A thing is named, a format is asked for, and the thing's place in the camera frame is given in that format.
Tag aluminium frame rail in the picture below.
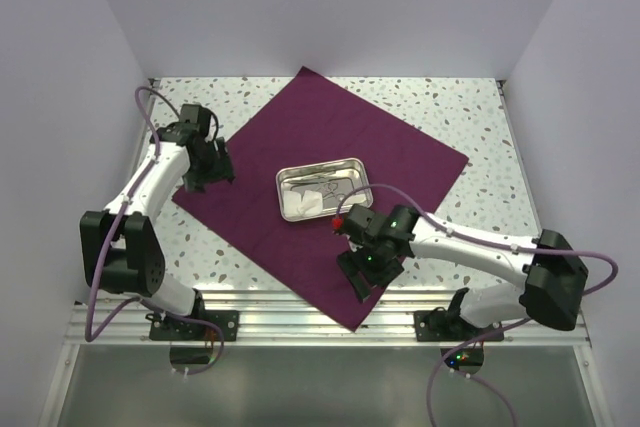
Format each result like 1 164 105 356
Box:
64 289 590 347

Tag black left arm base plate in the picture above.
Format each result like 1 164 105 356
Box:
145 310 240 342

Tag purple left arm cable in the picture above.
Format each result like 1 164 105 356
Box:
84 86 226 379

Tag purple cloth mat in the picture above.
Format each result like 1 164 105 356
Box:
173 68 468 331

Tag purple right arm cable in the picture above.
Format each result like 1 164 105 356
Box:
334 184 621 427

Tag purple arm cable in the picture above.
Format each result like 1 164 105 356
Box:
334 184 621 427
84 86 226 379

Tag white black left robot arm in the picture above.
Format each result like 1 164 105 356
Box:
80 104 235 340

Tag stainless steel tray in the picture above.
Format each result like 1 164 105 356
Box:
275 158 373 222

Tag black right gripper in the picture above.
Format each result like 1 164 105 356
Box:
337 237 404 302

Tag steel forceps with rings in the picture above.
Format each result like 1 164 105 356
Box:
316 181 344 202

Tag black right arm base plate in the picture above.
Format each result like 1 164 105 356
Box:
413 308 504 343

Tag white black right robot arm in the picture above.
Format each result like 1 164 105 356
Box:
332 205 588 340

